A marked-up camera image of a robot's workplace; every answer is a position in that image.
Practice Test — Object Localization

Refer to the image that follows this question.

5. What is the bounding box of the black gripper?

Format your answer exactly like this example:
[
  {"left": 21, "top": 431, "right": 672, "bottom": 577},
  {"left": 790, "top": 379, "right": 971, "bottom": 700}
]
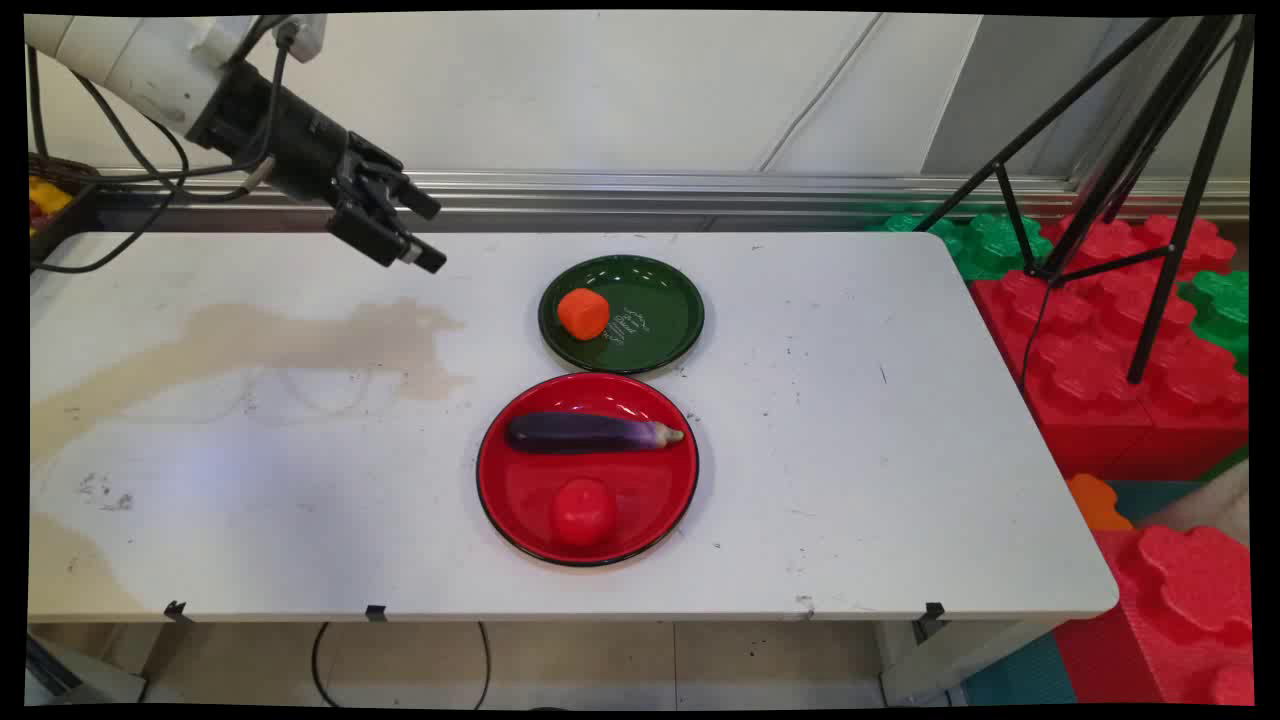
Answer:
[{"left": 187, "top": 58, "right": 448, "bottom": 275}]

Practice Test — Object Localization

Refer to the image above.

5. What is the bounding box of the purple toy eggplant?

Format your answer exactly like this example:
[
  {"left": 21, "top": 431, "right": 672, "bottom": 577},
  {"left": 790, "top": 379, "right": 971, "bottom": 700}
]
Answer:
[{"left": 506, "top": 411, "right": 687, "bottom": 456}]

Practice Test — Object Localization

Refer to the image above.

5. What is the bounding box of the orange toy fruit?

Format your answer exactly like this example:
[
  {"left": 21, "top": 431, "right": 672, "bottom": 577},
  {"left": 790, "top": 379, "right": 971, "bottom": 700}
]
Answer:
[{"left": 556, "top": 287, "right": 612, "bottom": 342}]

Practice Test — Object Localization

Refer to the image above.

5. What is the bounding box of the dark green plate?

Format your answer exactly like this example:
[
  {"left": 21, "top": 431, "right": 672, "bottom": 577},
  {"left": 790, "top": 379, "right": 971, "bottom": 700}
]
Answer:
[{"left": 538, "top": 254, "right": 706, "bottom": 376}]

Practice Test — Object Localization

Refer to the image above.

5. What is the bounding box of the yellow toy block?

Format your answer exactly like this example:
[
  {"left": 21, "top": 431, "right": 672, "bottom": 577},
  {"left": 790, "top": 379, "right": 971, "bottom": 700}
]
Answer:
[{"left": 29, "top": 175, "right": 74, "bottom": 237}]

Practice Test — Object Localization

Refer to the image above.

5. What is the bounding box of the red toy tomato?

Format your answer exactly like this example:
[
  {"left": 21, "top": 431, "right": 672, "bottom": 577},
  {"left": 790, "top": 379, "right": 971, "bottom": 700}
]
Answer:
[{"left": 549, "top": 477, "right": 619, "bottom": 548}]

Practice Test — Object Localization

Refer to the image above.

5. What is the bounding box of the red plate with black rim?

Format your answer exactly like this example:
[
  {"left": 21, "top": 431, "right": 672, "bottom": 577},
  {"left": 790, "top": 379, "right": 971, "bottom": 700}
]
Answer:
[{"left": 476, "top": 372, "right": 701, "bottom": 569}]

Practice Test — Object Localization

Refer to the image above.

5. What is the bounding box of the green foam block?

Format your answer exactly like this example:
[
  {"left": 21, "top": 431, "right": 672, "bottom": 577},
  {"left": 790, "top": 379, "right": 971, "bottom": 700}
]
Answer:
[
  {"left": 868, "top": 209, "right": 1054, "bottom": 282},
  {"left": 1177, "top": 268, "right": 1251, "bottom": 377}
]

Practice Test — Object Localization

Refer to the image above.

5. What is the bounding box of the large red foam block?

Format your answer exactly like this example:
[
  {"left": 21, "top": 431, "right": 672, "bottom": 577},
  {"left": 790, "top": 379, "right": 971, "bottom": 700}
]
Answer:
[{"left": 970, "top": 213, "right": 1251, "bottom": 481}]

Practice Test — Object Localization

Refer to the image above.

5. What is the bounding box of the white table leg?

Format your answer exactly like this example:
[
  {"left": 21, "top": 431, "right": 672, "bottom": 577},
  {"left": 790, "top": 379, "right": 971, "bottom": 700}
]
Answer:
[{"left": 878, "top": 618, "right": 1063, "bottom": 707}]

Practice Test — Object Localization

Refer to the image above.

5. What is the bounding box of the black tripod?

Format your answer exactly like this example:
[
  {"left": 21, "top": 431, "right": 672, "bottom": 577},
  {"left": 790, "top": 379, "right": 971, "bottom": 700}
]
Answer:
[{"left": 914, "top": 14, "right": 1256, "bottom": 386}]

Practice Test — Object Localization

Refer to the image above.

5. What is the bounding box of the orange foam block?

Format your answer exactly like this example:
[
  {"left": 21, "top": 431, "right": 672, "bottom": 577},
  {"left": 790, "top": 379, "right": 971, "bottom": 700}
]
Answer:
[{"left": 1064, "top": 473, "right": 1137, "bottom": 532}]

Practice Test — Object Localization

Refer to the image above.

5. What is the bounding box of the teal foam floor mat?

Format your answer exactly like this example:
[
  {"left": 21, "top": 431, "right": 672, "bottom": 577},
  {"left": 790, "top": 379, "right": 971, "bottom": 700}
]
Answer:
[{"left": 962, "top": 630, "right": 1079, "bottom": 707}]

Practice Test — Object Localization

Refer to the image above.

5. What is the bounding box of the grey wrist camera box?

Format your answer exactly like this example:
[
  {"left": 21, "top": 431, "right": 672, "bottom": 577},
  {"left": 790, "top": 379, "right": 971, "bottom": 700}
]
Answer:
[{"left": 270, "top": 14, "right": 329, "bottom": 64}]

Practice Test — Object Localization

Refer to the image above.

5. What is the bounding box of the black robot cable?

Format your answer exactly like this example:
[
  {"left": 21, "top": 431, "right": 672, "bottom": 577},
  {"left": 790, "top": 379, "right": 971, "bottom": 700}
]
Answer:
[{"left": 28, "top": 22, "right": 301, "bottom": 275}]

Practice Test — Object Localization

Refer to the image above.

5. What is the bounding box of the aluminium wall rail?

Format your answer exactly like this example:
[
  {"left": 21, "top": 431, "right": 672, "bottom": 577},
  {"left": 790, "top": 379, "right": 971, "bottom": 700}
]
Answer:
[{"left": 95, "top": 168, "right": 1251, "bottom": 222}]

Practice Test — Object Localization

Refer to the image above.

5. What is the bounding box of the black floor cable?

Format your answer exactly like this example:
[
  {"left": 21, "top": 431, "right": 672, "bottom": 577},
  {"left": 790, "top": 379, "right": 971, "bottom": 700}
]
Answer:
[
  {"left": 311, "top": 621, "right": 347, "bottom": 709},
  {"left": 470, "top": 621, "right": 492, "bottom": 710}
]

